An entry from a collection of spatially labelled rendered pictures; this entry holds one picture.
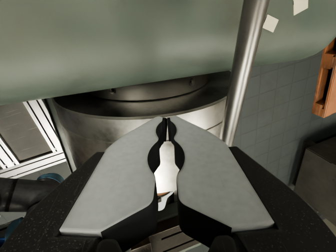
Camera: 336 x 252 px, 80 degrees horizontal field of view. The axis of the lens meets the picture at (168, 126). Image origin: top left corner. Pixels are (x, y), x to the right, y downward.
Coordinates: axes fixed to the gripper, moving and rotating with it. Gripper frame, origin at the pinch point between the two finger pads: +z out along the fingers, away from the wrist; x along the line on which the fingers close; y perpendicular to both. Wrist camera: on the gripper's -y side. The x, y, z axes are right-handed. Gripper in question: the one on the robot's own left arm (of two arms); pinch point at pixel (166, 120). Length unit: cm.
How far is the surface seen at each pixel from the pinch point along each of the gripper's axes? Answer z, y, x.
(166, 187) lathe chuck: 9.3, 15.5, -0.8
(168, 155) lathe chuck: 9.4, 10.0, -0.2
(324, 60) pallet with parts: 193, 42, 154
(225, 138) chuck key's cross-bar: 2.7, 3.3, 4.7
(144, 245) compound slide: 29, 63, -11
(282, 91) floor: 182, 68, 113
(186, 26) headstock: 8.2, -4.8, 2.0
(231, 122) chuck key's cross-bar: 2.1, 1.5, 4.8
